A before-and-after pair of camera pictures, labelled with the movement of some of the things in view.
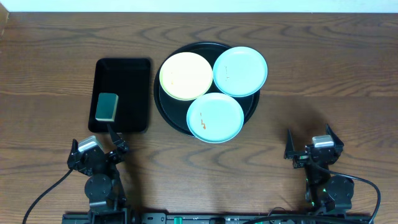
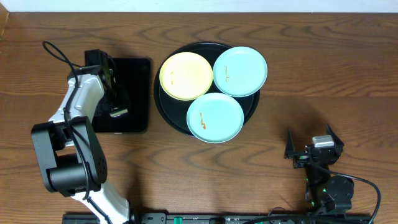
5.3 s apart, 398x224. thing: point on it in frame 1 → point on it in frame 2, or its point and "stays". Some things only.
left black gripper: [97, 156] → [117, 101]
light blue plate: [215, 117] stays
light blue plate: [240, 71] stays
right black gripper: [300, 157] stays
